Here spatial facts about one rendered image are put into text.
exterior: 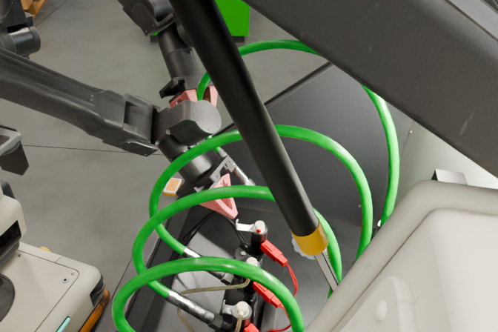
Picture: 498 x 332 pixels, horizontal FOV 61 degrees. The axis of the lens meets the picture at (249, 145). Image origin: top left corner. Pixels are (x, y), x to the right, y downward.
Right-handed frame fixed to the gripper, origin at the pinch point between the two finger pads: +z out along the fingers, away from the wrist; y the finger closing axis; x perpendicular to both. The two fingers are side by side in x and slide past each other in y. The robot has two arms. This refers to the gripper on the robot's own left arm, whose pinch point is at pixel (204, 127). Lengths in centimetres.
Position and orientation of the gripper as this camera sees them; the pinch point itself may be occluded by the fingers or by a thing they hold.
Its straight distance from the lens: 80.0
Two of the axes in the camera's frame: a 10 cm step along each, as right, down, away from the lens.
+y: 7.3, -1.9, 6.6
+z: 3.5, 9.3, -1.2
